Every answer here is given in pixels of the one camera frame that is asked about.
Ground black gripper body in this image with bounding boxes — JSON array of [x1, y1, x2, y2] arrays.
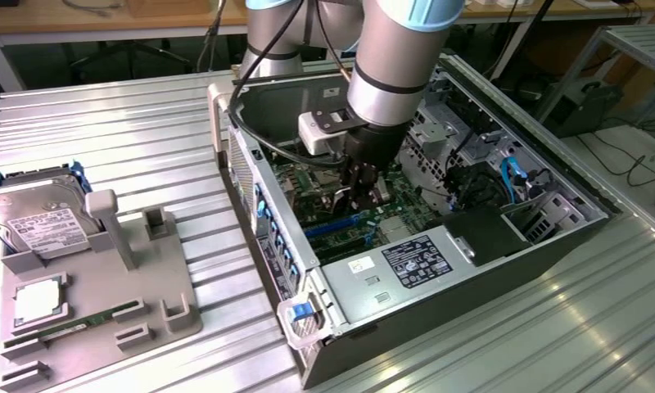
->
[[341, 122, 409, 169]]

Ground green motherboard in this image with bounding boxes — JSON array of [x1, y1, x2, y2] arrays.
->
[[266, 150, 455, 264]]

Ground blue expansion slot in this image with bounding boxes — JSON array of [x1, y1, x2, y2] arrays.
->
[[303, 214, 363, 239]]

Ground silver power supply unit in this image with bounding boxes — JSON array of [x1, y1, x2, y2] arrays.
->
[[317, 232, 478, 329]]

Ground black open PC case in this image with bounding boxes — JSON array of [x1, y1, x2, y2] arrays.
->
[[207, 52, 625, 391]]

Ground metal disk bay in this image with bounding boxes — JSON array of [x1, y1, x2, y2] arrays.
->
[[501, 191, 586, 243]]

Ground black box device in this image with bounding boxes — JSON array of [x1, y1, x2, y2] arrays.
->
[[557, 80, 625, 138]]

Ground black chair base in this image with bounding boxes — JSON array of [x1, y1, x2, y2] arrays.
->
[[68, 38, 194, 81]]

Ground grey parts rack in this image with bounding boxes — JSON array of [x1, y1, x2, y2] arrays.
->
[[0, 189, 207, 392]]

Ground wooden desk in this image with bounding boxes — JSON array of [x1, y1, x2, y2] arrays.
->
[[0, 0, 655, 92]]

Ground green RAM stick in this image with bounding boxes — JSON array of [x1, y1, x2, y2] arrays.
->
[[4, 301, 144, 341]]

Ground silver hard disk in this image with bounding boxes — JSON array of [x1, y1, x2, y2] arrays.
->
[[0, 177, 106, 261]]

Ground silver CPU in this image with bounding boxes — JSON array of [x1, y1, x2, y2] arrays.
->
[[12, 281, 70, 325]]

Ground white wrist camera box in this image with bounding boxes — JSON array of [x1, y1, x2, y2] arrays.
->
[[297, 109, 362, 156]]

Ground blue data wire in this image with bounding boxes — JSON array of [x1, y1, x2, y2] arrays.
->
[[501, 156, 527, 206]]

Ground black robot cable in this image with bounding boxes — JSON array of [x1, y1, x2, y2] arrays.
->
[[227, 0, 353, 166]]

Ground black floor cables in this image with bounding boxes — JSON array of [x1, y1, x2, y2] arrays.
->
[[578, 116, 655, 222]]

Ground aluminium frame rack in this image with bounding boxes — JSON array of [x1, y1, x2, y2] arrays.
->
[[533, 23, 655, 124]]

